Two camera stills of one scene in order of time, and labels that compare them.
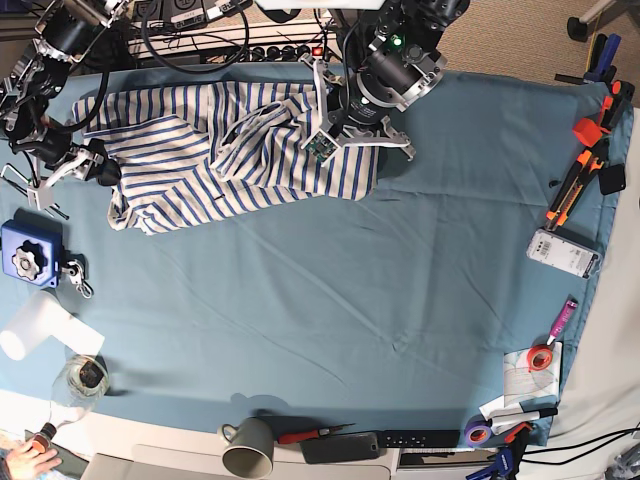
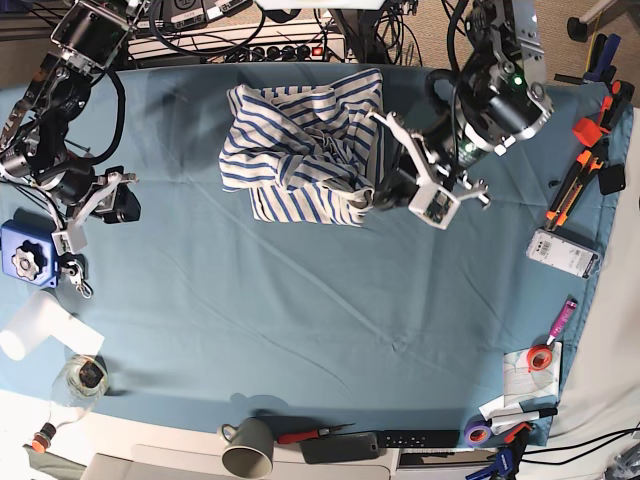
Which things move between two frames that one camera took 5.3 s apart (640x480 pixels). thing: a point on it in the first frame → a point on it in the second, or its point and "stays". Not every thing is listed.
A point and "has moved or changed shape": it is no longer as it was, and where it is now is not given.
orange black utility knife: x=558 y=213 stays
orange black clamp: x=615 y=106 stays
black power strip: x=280 y=53 stays
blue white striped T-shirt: x=191 y=151 has moved or changed shape
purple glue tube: x=565 y=315 stays
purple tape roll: x=477 y=430 stays
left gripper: x=77 y=163 → x=72 y=238
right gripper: x=323 y=143 → x=430 y=199
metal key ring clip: x=75 y=271 stays
